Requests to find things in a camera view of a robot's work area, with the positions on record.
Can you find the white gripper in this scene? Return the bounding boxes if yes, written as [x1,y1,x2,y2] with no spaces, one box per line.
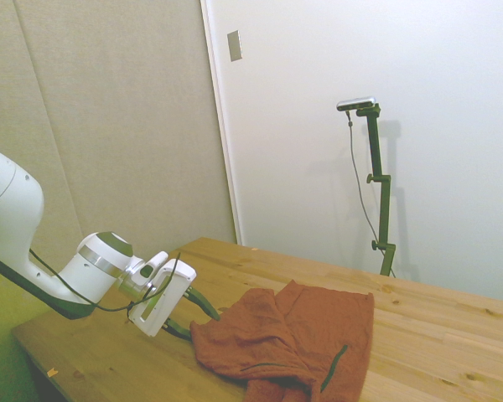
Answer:
[127,258,221,342]

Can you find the rust red shorts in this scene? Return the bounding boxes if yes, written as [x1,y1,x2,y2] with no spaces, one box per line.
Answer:
[189,279,376,402]

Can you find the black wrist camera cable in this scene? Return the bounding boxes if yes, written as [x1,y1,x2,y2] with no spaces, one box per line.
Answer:
[27,249,182,314]

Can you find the white wall corner trim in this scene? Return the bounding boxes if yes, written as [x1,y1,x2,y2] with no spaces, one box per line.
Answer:
[200,0,245,246]

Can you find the dark green camera stand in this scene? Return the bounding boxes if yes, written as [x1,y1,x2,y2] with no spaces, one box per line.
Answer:
[355,104,397,277]

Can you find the silver stereo camera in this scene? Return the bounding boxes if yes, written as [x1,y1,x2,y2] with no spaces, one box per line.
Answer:
[336,95,378,113]

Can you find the grey wall plate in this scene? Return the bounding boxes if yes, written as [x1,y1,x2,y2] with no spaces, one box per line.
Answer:
[226,29,243,63]

